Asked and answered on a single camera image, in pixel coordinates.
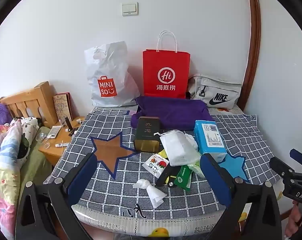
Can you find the black yellow pouch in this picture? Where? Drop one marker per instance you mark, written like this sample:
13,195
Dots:
166,175

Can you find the patterned book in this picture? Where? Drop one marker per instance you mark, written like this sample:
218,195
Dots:
63,105

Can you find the blue tissue pack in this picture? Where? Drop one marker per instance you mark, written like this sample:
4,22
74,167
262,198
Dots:
209,140

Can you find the white wall switch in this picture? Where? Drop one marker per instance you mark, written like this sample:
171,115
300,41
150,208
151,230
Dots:
129,9

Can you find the dark small bottle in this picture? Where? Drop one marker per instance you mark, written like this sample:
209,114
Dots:
66,122

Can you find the grey waist bag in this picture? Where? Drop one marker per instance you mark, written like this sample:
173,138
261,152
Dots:
216,92

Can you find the white plastic shopping bag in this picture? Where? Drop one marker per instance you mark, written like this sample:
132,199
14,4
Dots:
111,77

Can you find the wooden bed headboard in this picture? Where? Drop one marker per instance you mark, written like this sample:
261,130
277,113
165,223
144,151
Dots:
28,102

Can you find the purple plush toy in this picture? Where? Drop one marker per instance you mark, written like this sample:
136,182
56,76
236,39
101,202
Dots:
1,112

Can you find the panda print pillow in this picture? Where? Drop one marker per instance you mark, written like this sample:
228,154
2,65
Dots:
26,135

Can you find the wooden door frame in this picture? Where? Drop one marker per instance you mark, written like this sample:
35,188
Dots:
254,42

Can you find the orange star patch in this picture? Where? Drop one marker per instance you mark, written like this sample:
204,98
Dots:
111,152

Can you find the person's right hand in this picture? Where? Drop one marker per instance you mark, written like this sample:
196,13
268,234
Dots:
294,220

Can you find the blue star patch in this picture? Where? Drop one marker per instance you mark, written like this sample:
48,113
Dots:
233,166

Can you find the green wipes packet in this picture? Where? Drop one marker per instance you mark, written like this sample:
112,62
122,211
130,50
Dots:
183,178

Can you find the clear glass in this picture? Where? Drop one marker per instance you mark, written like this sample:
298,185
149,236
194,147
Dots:
43,140

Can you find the red white snack packet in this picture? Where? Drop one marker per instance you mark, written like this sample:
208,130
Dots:
156,165

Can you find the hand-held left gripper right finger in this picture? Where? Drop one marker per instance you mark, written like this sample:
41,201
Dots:
216,180

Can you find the dark tea tin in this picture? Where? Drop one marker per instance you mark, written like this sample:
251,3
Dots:
147,135

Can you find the grey checked tablecloth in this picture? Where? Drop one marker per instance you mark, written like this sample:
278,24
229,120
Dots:
116,190

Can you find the crumpled white tissue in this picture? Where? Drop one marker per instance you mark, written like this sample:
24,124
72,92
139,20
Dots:
153,193

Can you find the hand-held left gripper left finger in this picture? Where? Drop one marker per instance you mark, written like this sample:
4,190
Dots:
83,177

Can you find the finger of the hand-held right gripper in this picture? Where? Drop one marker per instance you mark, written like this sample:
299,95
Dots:
281,167
299,156

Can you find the wooden nightstand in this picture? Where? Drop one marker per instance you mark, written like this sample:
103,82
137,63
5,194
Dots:
63,152

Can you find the red paper shopping bag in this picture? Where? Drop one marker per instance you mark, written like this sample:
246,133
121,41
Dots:
166,72

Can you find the purple cloth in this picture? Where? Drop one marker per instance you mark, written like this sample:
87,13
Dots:
173,112

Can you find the colourful printed blanket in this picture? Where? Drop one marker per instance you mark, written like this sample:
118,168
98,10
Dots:
3,160

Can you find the small white tube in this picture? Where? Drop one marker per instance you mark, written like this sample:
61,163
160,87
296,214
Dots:
62,145

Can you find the duck print table cover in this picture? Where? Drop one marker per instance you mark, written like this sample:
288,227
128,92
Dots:
141,226

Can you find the white mesh pouch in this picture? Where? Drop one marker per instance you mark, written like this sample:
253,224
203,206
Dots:
178,147

